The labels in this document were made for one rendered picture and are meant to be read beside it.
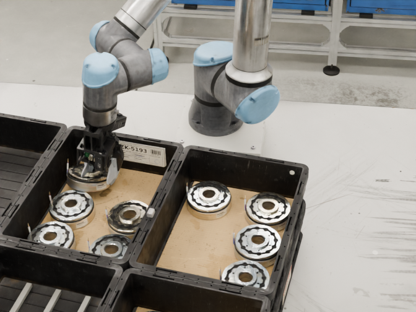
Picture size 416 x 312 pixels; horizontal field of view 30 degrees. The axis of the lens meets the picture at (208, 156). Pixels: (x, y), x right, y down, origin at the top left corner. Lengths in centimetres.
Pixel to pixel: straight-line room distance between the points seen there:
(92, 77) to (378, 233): 82
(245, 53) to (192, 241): 45
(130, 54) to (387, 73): 226
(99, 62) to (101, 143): 20
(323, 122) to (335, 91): 135
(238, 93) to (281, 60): 196
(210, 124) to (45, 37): 219
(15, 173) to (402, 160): 103
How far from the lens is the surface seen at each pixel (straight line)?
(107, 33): 178
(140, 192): 188
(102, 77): 162
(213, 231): 177
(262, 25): 180
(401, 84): 374
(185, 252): 173
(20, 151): 206
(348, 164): 216
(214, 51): 199
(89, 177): 185
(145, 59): 169
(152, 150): 187
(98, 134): 170
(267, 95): 188
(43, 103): 243
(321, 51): 370
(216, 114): 204
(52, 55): 398
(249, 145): 204
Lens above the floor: 210
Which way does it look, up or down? 40 degrees down
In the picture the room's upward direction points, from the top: 2 degrees counter-clockwise
